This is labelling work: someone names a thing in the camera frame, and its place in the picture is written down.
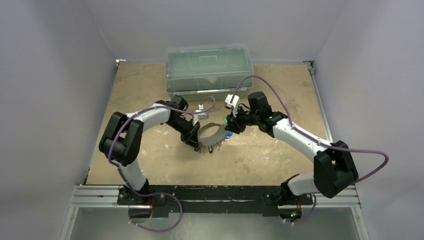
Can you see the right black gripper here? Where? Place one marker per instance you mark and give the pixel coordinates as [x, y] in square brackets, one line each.
[236, 122]

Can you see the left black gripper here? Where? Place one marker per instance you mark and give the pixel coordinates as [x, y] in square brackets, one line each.
[191, 135]

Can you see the blue key tag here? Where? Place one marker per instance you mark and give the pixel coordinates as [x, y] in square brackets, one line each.
[228, 135]

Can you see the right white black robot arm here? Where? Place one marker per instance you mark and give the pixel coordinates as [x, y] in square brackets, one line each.
[333, 165]

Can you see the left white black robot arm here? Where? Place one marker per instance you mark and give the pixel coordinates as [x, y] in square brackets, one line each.
[121, 139]

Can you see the clear plastic storage box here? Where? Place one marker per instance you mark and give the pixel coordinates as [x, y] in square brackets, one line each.
[195, 72]

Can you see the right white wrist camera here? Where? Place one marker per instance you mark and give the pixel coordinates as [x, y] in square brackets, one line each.
[231, 103]

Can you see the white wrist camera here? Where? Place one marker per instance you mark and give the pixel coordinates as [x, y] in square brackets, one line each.
[200, 114]
[231, 103]

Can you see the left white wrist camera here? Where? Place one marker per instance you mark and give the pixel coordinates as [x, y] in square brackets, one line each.
[200, 114]

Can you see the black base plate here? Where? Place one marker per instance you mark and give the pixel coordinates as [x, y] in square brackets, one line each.
[267, 200]

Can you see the right side aluminium rail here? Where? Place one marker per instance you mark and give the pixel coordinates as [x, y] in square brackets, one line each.
[312, 70]

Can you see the aluminium frame rail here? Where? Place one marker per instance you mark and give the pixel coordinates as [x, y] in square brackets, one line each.
[95, 215]

